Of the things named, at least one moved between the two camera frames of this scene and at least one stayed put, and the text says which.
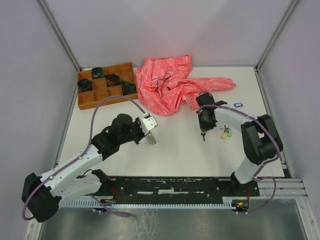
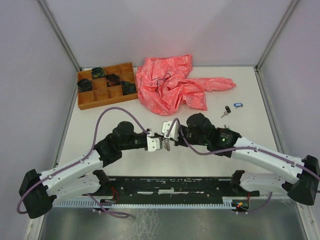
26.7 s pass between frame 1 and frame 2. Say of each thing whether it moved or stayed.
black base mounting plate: stayed
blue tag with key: stayed
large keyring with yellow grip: moved
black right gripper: moved
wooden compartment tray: stayed
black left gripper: moved
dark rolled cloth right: stayed
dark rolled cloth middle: stayed
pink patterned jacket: stayed
